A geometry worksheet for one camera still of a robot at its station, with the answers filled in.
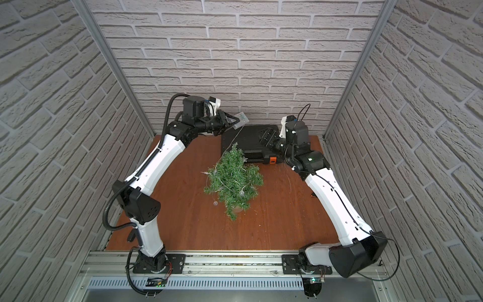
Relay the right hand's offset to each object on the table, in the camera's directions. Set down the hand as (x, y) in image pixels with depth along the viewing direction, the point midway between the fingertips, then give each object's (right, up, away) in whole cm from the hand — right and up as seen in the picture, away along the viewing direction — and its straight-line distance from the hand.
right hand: (263, 136), depth 71 cm
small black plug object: (+27, -28, +21) cm, 44 cm away
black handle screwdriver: (-57, -42, +9) cm, 71 cm away
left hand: (-7, +7, 0) cm, 10 cm away
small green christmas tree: (-11, -17, -8) cm, 21 cm away
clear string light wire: (-18, -12, -3) cm, 22 cm away
